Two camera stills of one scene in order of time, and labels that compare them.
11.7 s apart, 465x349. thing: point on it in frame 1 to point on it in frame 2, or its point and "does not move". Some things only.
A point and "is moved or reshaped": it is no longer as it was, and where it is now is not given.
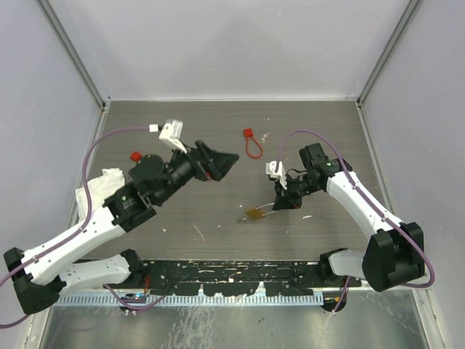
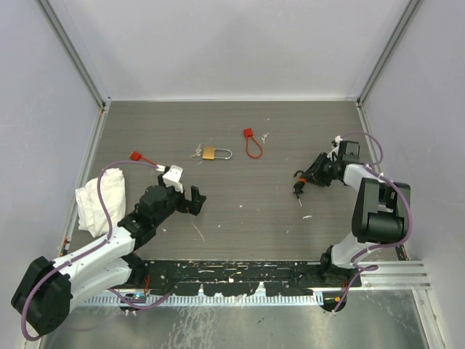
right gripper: [285, 198] to [317, 178]
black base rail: [238, 277] does not move
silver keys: [264, 135] does not move
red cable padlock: [248, 133] does not move
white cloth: [110, 182] does not move
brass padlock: [256, 214] is moved or reshaped
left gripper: [209, 163] to [187, 206]
